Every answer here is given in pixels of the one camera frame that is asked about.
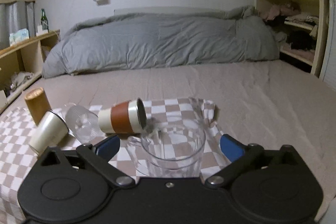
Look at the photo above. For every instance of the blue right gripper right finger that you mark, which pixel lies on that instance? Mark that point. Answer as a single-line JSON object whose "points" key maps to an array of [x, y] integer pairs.
{"points": [[231, 148]]}

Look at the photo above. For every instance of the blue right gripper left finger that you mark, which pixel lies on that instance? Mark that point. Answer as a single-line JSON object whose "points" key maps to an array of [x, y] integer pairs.
{"points": [[107, 148]]}

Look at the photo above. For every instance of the clear glass handled mug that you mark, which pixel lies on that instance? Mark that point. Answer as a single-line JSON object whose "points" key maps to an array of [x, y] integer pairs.
{"points": [[181, 140]]}

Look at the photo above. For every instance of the clear ribbed glass cup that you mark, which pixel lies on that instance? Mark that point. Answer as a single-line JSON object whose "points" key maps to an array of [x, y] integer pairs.
{"points": [[83, 124]]}

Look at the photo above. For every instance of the cream cup with brown sleeve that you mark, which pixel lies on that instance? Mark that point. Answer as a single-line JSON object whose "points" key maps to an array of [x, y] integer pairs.
{"points": [[125, 118]]}

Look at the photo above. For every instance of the cream metal tumbler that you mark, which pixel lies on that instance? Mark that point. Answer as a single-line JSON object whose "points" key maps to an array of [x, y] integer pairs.
{"points": [[49, 132]]}

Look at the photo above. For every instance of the tan cylindrical tumbler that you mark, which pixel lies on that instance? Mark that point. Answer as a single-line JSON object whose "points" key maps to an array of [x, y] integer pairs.
{"points": [[37, 103]]}

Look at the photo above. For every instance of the grey duvet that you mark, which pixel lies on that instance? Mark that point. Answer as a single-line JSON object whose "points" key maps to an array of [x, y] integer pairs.
{"points": [[147, 40]]}

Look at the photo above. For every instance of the wooden side shelf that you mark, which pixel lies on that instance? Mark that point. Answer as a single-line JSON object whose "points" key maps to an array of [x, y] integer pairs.
{"points": [[24, 57]]}

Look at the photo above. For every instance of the folded clothes pile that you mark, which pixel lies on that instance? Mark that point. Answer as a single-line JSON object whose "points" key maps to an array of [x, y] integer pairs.
{"points": [[292, 26]]}

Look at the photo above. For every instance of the green glass bottle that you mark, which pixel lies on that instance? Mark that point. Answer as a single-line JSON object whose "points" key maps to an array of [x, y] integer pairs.
{"points": [[44, 21]]}

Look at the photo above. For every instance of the tissue pack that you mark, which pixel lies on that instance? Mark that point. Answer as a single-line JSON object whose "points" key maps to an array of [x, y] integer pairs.
{"points": [[19, 36]]}

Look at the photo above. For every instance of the wooden clothes shelf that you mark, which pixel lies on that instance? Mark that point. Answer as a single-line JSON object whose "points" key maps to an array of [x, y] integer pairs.
{"points": [[310, 62]]}

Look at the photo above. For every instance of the grey curtain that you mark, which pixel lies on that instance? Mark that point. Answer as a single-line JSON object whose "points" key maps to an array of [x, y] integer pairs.
{"points": [[14, 17]]}

